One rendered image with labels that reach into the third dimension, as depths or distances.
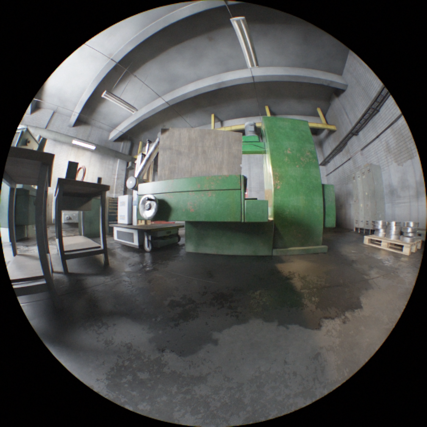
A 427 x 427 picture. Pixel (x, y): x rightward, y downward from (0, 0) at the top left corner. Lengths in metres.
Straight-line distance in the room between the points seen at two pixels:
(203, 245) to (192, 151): 1.24
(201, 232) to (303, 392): 1.88
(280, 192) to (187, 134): 1.42
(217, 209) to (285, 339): 0.87
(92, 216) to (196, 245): 2.59
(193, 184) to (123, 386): 1.18
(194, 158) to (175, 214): 0.70
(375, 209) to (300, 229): 3.07
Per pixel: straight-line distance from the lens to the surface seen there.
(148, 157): 2.16
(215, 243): 1.86
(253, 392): 0.58
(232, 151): 1.57
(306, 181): 2.16
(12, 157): 0.94
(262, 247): 1.85
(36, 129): 8.03
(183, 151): 1.51
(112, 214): 3.94
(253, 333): 0.72
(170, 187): 1.09
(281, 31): 5.43
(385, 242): 2.90
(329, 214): 2.44
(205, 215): 0.95
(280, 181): 2.01
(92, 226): 3.56
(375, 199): 4.61
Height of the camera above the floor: 0.55
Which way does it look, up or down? 1 degrees up
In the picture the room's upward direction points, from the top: straight up
